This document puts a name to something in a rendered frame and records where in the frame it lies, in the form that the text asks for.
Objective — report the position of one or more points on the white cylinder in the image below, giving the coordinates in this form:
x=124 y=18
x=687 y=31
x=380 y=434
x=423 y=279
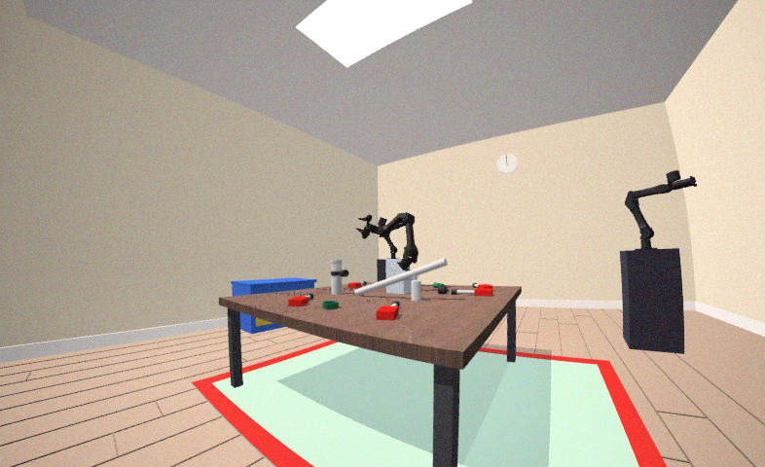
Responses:
x=401 y=277

